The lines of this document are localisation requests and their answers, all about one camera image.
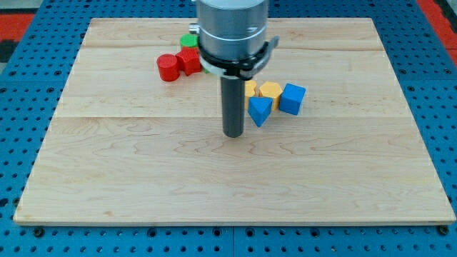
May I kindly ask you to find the red star block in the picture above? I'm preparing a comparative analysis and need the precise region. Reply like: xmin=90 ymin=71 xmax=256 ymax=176
xmin=175 ymin=47 xmax=201 ymax=76

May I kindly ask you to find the blue triangle block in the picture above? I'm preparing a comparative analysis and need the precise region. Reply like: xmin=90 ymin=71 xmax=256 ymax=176
xmin=248 ymin=96 xmax=273 ymax=127

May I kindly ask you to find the green cylinder block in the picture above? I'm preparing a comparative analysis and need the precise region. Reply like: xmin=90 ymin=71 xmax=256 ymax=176
xmin=179 ymin=34 xmax=199 ymax=49

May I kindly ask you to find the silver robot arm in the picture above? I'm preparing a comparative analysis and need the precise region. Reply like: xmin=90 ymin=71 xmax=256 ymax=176
xmin=189 ymin=0 xmax=278 ymax=138

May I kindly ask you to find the black clamp ring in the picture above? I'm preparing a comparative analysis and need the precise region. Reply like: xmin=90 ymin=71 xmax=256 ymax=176
xmin=197 ymin=35 xmax=280 ymax=81

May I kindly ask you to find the yellow block behind rod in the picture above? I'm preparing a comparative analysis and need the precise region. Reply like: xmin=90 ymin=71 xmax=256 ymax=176
xmin=244 ymin=80 xmax=257 ymax=110

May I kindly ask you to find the red cylinder block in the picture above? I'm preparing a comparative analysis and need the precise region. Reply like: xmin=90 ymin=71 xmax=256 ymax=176
xmin=156 ymin=54 xmax=180 ymax=81

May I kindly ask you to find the wooden board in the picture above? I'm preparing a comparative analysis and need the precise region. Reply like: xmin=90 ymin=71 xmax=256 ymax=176
xmin=14 ymin=18 xmax=456 ymax=226

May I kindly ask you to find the blue cube block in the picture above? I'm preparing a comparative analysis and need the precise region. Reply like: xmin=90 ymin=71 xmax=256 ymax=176
xmin=279 ymin=84 xmax=306 ymax=116

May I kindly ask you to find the yellow hexagon block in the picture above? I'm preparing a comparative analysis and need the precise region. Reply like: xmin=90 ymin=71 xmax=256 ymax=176
xmin=258 ymin=81 xmax=283 ymax=111

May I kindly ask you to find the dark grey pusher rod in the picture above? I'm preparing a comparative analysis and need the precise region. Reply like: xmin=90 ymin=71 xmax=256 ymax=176
xmin=221 ymin=77 xmax=245 ymax=138

